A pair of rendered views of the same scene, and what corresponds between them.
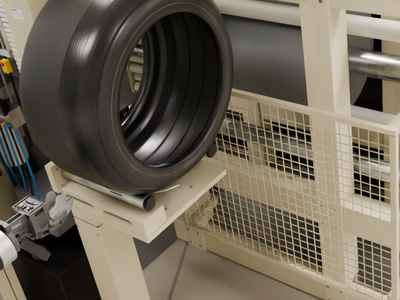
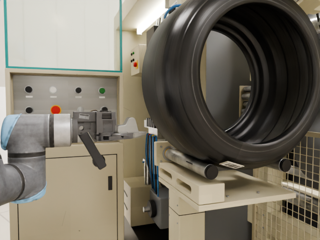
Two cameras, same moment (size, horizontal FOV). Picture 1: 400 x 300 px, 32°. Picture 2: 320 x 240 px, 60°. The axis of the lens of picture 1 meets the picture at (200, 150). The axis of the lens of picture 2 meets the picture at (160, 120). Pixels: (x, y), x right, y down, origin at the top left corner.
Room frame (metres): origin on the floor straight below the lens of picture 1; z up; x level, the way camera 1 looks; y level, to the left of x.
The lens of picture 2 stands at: (0.75, -0.05, 1.10)
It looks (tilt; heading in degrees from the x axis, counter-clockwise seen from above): 3 degrees down; 25
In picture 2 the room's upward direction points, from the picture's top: straight up
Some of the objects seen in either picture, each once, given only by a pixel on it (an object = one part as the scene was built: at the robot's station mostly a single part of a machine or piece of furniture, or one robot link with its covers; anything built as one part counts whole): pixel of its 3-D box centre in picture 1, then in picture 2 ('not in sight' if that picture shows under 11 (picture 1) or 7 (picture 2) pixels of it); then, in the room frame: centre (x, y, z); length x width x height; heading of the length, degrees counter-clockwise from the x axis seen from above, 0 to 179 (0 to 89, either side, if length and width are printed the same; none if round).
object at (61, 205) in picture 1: (61, 204); (132, 127); (1.44, 0.37, 1.03); 0.09 x 0.03 x 0.06; 135
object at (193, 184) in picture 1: (145, 187); (220, 185); (1.77, 0.19, 0.80); 0.37 x 0.36 x 0.02; 135
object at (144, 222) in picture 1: (111, 203); (186, 178); (1.67, 0.29, 0.84); 0.36 x 0.09 x 0.06; 45
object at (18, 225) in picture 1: (24, 225); (94, 126); (1.37, 0.45, 1.04); 0.12 x 0.08 x 0.09; 135
